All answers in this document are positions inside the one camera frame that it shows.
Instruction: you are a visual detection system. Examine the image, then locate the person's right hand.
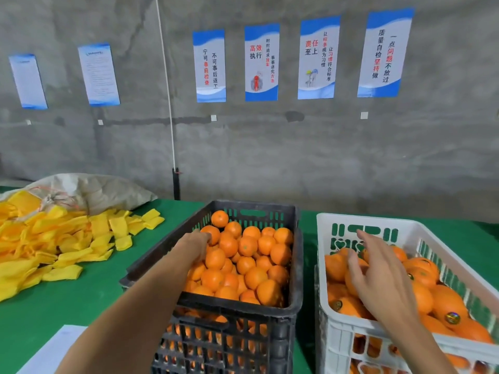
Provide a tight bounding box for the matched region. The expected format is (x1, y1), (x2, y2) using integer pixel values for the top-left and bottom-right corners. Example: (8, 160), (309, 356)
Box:
(347, 230), (421, 328)

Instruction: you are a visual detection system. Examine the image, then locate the person's left hand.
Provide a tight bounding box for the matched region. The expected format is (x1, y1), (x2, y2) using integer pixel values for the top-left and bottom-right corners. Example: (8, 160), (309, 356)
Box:
(172, 231), (212, 270)

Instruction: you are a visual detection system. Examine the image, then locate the black plastic crate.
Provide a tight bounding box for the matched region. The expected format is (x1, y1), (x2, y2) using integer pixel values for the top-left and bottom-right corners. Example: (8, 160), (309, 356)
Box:
(119, 200), (305, 374)

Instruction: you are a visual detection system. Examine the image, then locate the pile of oranges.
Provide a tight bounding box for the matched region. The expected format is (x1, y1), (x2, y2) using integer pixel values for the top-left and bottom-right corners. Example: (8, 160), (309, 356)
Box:
(183, 209), (294, 340)

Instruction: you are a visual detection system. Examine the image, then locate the heap of labelled oranges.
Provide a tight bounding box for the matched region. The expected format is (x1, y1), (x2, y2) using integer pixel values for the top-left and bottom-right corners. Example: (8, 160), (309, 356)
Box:
(324, 244), (496, 374)

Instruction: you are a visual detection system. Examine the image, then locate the white plastic crate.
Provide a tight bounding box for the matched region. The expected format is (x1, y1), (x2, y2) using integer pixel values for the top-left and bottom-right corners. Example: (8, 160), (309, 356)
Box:
(314, 212), (499, 374)

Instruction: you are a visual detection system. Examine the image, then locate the person's left forearm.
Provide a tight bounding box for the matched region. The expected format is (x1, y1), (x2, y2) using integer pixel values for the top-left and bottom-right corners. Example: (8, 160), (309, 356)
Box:
(56, 245), (200, 374)

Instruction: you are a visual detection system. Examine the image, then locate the beige woven sack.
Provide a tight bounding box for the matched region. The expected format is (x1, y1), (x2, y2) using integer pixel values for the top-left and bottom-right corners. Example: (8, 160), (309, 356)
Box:
(0, 172), (157, 215)

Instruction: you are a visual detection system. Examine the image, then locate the pile of yellow bags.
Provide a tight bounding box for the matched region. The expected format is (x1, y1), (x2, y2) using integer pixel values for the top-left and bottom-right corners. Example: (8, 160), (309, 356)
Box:
(0, 191), (165, 302)

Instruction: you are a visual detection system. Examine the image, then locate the white pole with black base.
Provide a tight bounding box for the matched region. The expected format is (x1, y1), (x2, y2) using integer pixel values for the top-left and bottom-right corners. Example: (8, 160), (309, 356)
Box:
(154, 0), (182, 201)

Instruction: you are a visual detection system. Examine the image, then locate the green felt table cover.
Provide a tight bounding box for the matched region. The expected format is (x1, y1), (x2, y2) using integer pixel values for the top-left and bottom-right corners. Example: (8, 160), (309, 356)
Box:
(0, 186), (499, 374)

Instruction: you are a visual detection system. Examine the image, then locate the white printed paper sheet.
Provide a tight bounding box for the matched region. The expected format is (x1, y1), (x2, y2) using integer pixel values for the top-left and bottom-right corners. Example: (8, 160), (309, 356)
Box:
(17, 324), (88, 374)

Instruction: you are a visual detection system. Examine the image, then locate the white notice with blue border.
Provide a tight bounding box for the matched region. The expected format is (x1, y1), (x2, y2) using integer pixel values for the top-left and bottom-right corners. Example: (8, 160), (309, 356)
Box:
(78, 43), (121, 108)
(8, 54), (48, 111)

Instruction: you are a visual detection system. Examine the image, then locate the blue white wall poster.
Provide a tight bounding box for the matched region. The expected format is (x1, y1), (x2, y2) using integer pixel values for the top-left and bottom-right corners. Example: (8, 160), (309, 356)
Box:
(357, 7), (416, 99)
(244, 24), (281, 103)
(297, 16), (342, 101)
(192, 29), (227, 103)

